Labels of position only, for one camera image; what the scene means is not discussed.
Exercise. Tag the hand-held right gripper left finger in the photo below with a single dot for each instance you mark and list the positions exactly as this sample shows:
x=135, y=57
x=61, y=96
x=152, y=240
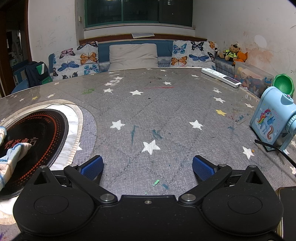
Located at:
x=93, y=168

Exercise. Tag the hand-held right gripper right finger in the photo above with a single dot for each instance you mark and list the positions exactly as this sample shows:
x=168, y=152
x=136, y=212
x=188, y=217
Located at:
x=203, y=168

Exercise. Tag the blue striped cloth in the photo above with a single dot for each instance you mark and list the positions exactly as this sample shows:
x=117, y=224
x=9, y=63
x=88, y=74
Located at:
x=11, y=155

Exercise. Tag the black round induction cooker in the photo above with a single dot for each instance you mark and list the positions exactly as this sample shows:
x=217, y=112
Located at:
x=44, y=132

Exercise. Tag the grey star-patterned tablecloth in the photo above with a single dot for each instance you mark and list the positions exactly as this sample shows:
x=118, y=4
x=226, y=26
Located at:
x=148, y=111

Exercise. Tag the blue unicorn pencil sharpener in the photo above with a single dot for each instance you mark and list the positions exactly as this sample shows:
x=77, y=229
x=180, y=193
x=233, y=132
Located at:
x=266, y=111

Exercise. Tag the white remote control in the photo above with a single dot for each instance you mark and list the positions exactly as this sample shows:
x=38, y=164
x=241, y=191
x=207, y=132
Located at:
x=219, y=76

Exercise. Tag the black phone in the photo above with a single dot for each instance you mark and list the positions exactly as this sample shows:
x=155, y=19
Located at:
x=289, y=208

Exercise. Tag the clear plastic storage box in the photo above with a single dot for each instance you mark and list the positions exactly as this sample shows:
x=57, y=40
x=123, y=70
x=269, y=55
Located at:
x=254, y=77

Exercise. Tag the butterfly print pillow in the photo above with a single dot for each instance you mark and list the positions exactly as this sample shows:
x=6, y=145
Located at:
x=192, y=54
x=74, y=61

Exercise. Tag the dark clothing on sofa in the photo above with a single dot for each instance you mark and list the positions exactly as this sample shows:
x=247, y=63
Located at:
x=37, y=74

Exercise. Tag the green bowl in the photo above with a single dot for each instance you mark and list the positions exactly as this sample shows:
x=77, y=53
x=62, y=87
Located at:
x=283, y=84

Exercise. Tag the brown teddy bear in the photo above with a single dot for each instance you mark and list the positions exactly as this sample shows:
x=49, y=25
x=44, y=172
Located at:
x=231, y=54

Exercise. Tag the orange plush toy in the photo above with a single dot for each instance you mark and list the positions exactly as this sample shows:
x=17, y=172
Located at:
x=242, y=57

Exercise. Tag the grey pillow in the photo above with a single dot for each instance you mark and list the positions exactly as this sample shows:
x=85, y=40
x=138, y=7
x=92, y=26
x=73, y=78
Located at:
x=133, y=56

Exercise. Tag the black white plush toy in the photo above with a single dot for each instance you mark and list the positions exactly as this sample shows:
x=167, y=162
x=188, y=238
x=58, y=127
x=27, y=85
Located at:
x=217, y=49

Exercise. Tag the blue sofa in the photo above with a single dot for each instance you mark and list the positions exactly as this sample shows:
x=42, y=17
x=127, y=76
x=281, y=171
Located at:
x=164, y=49

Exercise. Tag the green framed window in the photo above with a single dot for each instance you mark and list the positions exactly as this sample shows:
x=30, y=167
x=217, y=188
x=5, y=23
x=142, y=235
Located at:
x=138, y=11

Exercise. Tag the wooden door frame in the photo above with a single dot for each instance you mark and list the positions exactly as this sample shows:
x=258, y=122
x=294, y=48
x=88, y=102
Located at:
x=25, y=27

